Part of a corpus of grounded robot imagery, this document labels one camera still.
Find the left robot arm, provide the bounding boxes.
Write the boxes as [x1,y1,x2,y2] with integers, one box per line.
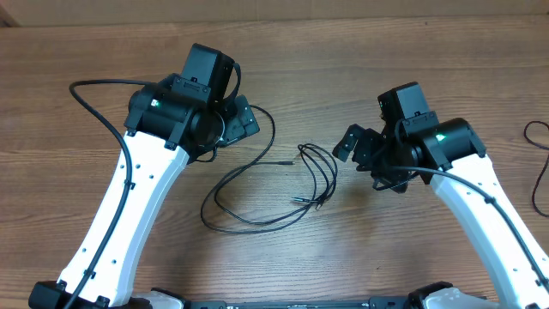
[28,44,259,309]

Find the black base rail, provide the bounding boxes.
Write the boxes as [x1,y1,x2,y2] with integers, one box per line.
[127,282,498,309]

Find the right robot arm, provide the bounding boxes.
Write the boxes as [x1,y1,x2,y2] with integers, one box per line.
[333,82,548,308]

